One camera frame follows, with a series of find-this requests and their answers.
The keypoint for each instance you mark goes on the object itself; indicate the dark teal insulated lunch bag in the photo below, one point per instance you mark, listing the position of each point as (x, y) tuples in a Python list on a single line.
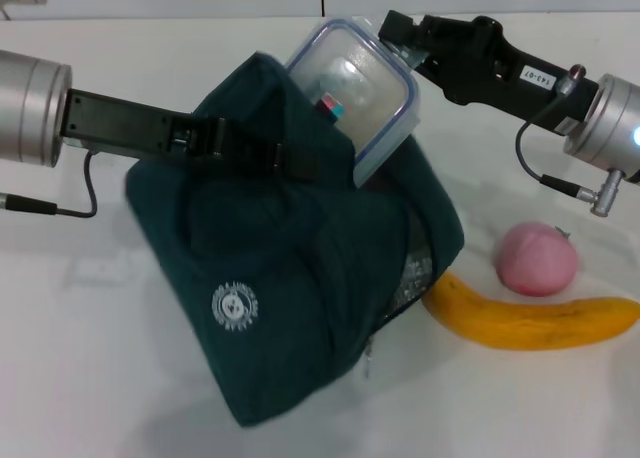
[(250, 278)]

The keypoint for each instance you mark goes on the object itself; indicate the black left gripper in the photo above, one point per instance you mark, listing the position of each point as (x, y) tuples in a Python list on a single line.
[(115, 120)]

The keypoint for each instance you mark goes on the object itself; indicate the clear lunch box blue seal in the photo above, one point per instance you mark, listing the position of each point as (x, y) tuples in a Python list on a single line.
[(370, 93)]

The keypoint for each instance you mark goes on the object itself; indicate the yellow toy banana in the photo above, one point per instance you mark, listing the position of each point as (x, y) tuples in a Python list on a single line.
[(525, 323)]

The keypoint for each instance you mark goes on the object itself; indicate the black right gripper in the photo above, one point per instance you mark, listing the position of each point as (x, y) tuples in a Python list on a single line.
[(530, 88)]

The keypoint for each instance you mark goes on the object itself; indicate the pink toy peach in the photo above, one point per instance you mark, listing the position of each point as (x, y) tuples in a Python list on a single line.
[(535, 260)]

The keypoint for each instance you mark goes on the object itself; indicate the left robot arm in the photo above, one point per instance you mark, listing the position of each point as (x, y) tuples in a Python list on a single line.
[(30, 108)]

